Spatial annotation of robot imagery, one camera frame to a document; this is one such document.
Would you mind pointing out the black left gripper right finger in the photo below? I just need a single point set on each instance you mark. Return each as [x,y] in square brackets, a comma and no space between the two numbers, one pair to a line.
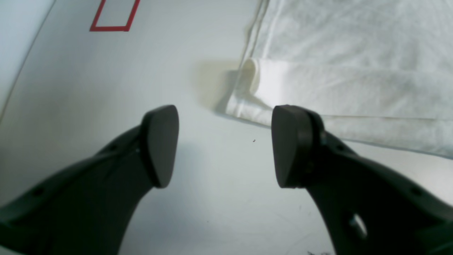
[368,208]

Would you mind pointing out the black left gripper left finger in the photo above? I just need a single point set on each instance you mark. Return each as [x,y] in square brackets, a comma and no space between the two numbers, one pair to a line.
[86,208]

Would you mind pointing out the white printed T-shirt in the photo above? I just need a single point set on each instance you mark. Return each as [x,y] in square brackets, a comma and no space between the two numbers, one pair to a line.
[376,71]

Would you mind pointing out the red tape rectangle marking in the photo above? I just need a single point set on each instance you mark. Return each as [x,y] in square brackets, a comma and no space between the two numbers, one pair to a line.
[94,26]

